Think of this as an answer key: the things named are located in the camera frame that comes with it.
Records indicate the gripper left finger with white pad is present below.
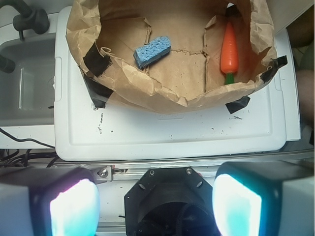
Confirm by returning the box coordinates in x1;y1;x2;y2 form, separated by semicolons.
0;167;100;236

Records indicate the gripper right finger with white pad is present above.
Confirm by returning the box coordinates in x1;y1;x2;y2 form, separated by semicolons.
212;161;315;236

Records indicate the blue sponge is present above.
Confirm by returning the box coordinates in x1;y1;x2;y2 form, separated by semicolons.
133;36;171;70

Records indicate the black tape piece right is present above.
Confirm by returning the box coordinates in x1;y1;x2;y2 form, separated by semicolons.
225;96;251;114

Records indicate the black tape piece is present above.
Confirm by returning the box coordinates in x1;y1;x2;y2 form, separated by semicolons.
225;96;251;114
83;75;113;108

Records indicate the black tape piece left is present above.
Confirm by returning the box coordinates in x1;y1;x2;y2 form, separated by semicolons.
83;75;113;108

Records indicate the brown paper bag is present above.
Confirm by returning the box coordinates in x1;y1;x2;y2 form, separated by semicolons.
66;0;286;114

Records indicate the orange toy carrot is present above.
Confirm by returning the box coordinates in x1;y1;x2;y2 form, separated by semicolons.
220;22;239;85

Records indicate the black toy faucet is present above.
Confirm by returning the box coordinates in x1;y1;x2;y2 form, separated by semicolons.
0;0;50;41

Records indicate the aluminium rail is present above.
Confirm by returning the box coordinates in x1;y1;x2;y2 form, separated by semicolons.
54;149;315;184

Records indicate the black cable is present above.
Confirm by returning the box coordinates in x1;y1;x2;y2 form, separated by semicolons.
0;127;56;149

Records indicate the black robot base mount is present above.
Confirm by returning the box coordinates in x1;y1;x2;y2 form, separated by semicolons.
124;167;220;236

